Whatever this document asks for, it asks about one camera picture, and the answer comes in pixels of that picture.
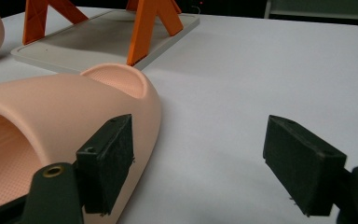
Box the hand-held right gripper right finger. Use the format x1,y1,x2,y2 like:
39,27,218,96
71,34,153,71
263,115,348,217

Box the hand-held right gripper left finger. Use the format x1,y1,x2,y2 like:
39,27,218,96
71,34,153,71
76,114,135,217

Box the grey shoe rack orange legs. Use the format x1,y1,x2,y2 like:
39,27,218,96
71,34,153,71
10,0,200,75

